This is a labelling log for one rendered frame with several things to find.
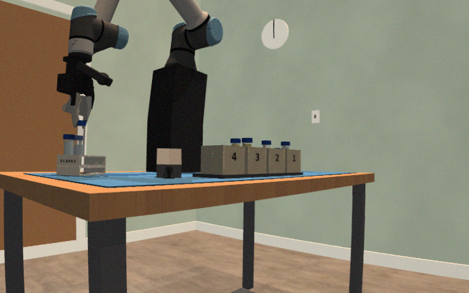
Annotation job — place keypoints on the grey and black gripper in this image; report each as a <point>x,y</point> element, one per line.
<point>67,83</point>

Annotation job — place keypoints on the beige tube rack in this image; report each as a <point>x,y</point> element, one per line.
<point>70,165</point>

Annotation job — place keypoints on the beige bucket adapter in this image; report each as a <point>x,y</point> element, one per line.
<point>255,160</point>
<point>275,160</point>
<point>292,161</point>
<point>223,160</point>

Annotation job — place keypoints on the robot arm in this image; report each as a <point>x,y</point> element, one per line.
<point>91,31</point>

